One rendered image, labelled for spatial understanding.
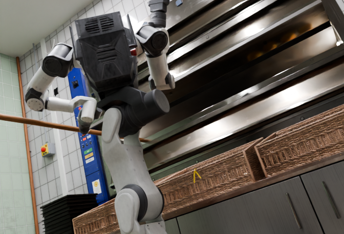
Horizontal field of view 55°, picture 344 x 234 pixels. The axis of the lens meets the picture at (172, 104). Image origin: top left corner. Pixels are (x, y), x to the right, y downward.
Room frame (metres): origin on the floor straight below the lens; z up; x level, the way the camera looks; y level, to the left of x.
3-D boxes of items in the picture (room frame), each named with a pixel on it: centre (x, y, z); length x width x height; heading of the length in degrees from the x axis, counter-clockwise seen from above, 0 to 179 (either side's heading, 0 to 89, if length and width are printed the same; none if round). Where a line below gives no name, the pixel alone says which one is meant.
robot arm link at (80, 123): (1.70, 0.50, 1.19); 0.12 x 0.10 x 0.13; 29
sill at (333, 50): (2.11, -0.22, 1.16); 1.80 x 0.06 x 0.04; 64
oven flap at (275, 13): (2.09, -0.21, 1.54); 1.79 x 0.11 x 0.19; 64
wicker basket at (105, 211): (2.10, 0.42, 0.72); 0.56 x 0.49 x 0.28; 63
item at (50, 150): (2.71, 1.16, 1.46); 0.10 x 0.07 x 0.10; 64
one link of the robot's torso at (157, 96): (1.30, 0.16, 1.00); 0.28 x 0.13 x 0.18; 64
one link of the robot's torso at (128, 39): (1.29, 0.21, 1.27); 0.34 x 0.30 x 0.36; 98
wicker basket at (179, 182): (1.83, -0.11, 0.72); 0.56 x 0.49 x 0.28; 64
